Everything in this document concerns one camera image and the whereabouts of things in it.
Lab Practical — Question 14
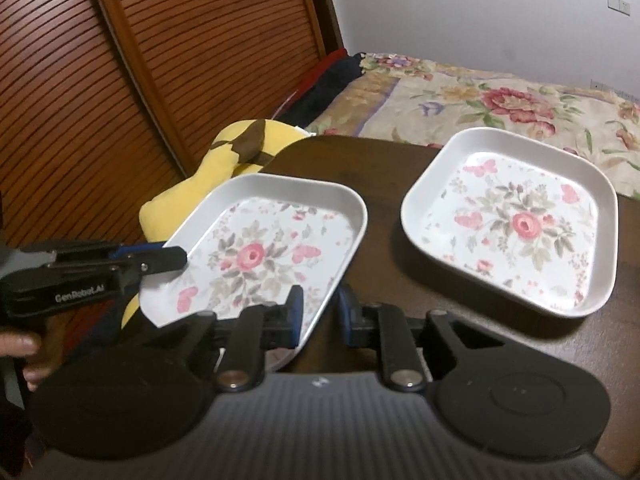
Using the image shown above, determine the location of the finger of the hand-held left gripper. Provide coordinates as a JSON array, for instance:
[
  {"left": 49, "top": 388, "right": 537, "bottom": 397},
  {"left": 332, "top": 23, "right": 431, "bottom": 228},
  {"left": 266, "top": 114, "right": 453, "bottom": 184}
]
[
  {"left": 20, "top": 241, "right": 167, "bottom": 261},
  {"left": 52, "top": 247, "right": 189, "bottom": 291}
]

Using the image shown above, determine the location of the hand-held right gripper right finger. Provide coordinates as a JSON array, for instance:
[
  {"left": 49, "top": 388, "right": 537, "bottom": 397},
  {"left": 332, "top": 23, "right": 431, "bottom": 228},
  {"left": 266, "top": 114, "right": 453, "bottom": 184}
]
[{"left": 339, "top": 285, "right": 505, "bottom": 393}]

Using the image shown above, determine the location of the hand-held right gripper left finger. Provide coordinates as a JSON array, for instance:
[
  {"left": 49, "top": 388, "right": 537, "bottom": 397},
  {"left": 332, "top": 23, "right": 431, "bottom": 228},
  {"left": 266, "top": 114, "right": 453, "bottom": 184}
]
[{"left": 142, "top": 285, "right": 304, "bottom": 393}]

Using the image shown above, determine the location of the white floral square plate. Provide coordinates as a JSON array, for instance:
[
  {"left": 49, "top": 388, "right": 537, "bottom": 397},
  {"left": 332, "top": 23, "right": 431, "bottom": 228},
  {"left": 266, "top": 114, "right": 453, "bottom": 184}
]
[
  {"left": 401, "top": 127, "right": 620, "bottom": 319},
  {"left": 140, "top": 174, "right": 369, "bottom": 358}
]

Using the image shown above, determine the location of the person's left hand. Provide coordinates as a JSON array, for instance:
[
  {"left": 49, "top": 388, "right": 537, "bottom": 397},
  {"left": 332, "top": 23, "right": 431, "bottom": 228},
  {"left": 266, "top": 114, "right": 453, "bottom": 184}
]
[{"left": 0, "top": 329, "right": 56, "bottom": 392}]

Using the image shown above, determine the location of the yellow plush pillow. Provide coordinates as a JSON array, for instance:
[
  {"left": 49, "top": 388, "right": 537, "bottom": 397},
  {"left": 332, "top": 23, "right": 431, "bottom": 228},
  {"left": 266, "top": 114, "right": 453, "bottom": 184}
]
[{"left": 122, "top": 119, "right": 316, "bottom": 328}]

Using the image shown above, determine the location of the wooden louvered wardrobe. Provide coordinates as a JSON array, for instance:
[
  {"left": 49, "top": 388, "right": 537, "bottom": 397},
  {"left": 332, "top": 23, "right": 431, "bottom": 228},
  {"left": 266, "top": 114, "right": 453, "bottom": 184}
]
[{"left": 0, "top": 0, "right": 346, "bottom": 261}]

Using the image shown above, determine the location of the red cloth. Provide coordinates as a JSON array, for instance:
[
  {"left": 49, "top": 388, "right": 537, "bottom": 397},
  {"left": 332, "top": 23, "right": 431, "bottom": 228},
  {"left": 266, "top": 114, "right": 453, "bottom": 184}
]
[{"left": 299, "top": 48, "right": 348, "bottom": 92}]

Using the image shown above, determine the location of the floral blanket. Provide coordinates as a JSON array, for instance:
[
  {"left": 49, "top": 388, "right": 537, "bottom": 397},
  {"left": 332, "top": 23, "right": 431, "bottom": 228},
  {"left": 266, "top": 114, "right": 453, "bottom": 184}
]
[{"left": 305, "top": 51, "right": 640, "bottom": 198}]

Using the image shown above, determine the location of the wall socket strip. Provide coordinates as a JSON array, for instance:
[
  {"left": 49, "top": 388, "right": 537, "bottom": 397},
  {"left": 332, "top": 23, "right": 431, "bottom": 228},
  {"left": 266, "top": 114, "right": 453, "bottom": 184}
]
[{"left": 590, "top": 78, "right": 640, "bottom": 102}]

